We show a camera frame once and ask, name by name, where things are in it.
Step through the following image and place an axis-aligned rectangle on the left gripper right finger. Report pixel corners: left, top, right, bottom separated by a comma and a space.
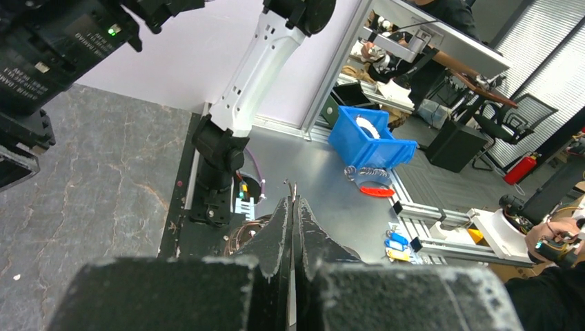
293, 197, 522, 330

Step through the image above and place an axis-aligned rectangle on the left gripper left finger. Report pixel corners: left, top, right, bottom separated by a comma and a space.
49, 197, 293, 330

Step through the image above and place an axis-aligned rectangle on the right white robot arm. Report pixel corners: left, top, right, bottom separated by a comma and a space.
1, 1, 335, 227

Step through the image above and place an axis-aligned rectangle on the operator hand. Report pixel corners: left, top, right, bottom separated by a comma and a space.
524, 217, 580, 263

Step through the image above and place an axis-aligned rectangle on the yellow key tag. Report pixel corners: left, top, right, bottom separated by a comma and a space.
386, 248, 410, 262

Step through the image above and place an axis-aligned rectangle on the blue key tag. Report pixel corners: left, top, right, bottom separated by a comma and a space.
384, 230, 409, 251

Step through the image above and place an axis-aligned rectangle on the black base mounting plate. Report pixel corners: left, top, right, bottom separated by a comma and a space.
158, 114, 246, 259

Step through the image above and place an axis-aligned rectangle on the blue plastic storage bin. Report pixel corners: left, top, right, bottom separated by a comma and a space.
328, 106, 417, 169

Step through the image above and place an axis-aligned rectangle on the black computer tower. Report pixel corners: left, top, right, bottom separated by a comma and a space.
425, 120, 488, 173

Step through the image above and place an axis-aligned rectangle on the red fire extinguisher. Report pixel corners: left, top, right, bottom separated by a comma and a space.
504, 152, 539, 185

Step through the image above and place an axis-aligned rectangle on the black office chair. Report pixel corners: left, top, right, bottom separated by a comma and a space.
471, 93, 558, 171

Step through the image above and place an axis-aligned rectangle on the red handled tool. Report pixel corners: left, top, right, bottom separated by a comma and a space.
359, 186, 395, 198

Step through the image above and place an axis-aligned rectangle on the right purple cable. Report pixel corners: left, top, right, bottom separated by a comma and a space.
244, 147, 268, 204

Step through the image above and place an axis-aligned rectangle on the aluminium frame post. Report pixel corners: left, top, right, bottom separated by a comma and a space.
299, 1, 373, 141

